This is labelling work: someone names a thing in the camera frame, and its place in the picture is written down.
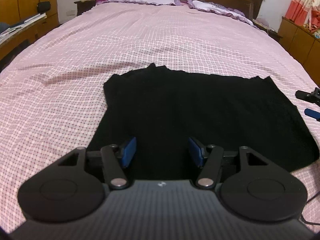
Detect black garment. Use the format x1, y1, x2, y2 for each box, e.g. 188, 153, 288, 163
88, 64, 319, 179

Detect wooden side cabinet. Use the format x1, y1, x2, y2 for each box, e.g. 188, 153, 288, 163
278, 17, 320, 86

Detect orange pink curtain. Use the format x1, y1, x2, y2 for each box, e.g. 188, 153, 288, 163
285, 0, 319, 34

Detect pink checked bed sheet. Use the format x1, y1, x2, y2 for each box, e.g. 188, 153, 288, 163
1, 3, 316, 232

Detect right purple ruffled pillow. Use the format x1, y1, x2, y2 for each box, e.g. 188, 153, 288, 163
187, 0, 254, 27

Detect wooden desk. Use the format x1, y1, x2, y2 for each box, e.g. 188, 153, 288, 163
1, 14, 59, 60

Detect books on desk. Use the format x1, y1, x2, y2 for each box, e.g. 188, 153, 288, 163
1, 12, 47, 44

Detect dark wooden nightstand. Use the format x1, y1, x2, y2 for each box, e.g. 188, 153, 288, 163
74, 0, 96, 16

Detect black pouch on desk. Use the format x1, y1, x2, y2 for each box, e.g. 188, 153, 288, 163
37, 1, 51, 14

